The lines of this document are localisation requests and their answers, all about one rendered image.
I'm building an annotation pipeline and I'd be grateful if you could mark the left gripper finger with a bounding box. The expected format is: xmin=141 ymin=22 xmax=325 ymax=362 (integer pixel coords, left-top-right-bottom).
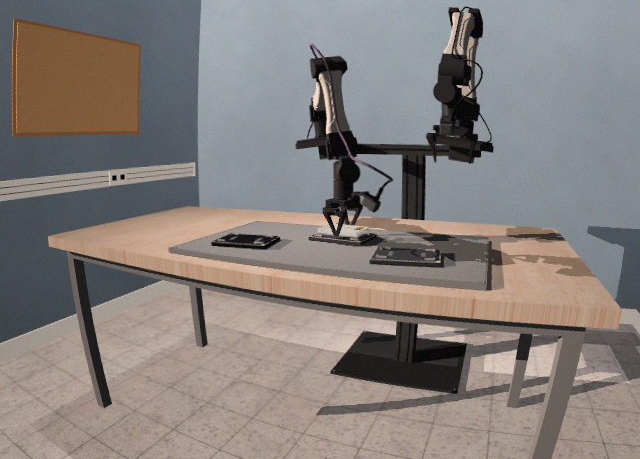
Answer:
xmin=469 ymin=136 xmax=478 ymax=164
xmin=426 ymin=135 xmax=436 ymax=162

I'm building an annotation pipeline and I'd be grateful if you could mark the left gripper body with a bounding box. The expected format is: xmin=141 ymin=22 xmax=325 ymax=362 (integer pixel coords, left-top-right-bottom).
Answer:
xmin=427 ymin=105 xmax=478 ymax=136

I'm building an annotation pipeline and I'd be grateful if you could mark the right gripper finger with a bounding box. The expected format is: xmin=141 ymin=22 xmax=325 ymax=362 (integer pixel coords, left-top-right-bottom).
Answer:
xmin=340 ymin=205 xmax=363 ymax=225
xmin=322 ymin=210 xmax=347 ymax=236

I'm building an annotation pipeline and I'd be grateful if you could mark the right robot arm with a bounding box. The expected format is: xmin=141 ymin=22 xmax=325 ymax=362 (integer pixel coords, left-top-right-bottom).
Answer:
xmin=296 ymin=56 xmax=360 ymax=184

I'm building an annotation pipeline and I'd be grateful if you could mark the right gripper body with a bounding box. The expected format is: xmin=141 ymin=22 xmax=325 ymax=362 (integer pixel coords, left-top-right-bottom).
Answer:
xmin=322 ymin=180 xmax=378 ymax=211

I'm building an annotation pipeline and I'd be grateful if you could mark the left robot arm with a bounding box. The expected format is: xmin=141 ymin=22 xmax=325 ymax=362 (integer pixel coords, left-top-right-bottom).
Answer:
xmin=433 ymin=7 xmax=483 ymax=143

